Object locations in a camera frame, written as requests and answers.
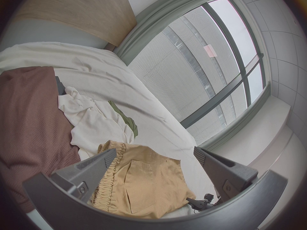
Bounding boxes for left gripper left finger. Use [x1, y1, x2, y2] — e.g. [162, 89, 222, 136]
[50, 148, 117, 201]

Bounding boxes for window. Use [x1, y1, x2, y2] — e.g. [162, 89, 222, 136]
[127, 0, 267, 148]

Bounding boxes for blue-green curtain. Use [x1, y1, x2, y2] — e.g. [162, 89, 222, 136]
[116, 0, 231, 65]

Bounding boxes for tan shorts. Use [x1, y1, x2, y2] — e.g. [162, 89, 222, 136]
[90, 140, 196, 219]

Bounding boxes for brown garment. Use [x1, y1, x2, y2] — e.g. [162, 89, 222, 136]
[0, 66, 81, 213]

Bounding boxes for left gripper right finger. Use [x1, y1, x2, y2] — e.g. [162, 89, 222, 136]
[193, 146, 259, 203]

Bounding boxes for bed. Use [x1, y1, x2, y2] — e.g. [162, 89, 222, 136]
[0, 0, 221, 225]

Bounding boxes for green garment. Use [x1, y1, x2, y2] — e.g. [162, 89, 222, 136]
[108, 100, 139, 138]

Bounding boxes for white garment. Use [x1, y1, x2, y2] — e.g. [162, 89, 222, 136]
[58, 86, 135, 162]

